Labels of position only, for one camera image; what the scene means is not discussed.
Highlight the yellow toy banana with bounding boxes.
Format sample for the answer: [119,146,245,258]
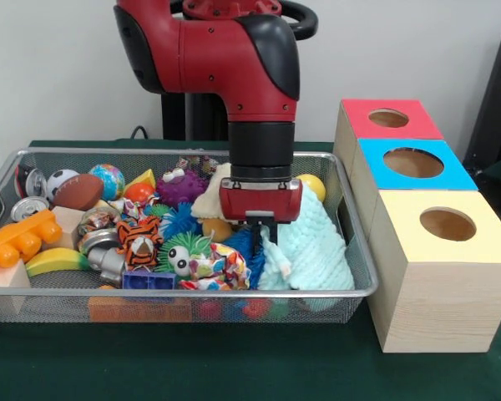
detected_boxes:
[25,246,90,278]

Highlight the long orange toy brick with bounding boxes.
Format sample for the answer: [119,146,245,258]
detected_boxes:
[0,209,64,282]

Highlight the blue plastic toy brick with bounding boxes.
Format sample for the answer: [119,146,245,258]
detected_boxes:
[121,269,178,291]

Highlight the silver wire mesh bin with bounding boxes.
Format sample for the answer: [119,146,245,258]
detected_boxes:
[0,148,379,325]

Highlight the yellow ball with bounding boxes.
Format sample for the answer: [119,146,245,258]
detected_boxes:
[298,174,327,202]

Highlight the purple spiky ball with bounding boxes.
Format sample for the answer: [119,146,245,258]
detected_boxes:
[155,168,210,208]

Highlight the cream knitted cloth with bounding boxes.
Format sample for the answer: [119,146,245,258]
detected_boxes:
[190,162,235,221]

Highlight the blue spiky ball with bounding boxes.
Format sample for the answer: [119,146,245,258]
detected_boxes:
[224,227,269,290]

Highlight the silver metallic toy piece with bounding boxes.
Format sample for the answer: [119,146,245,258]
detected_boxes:
[78,231,126,288]

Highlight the tiger plush toy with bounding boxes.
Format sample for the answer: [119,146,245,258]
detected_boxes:
[116,216,164,272]

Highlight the globe print ball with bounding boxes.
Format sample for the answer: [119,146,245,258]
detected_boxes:
[88,164,126,201]

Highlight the light blue knitted cloth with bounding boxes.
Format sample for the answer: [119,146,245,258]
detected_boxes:
[256,183,356,292]

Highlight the small soccer ball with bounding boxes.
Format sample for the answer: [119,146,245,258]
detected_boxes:
[46,168,81,204]

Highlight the brown toy football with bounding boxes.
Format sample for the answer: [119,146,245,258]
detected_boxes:
[51,174,105,211]

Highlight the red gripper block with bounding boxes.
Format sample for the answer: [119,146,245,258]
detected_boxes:
[218,177,304,256]

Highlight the wooden box with three holes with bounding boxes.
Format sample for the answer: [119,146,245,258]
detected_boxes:
[332,98,501,354]

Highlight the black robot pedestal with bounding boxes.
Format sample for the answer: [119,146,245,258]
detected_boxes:
[161,0,319,143]

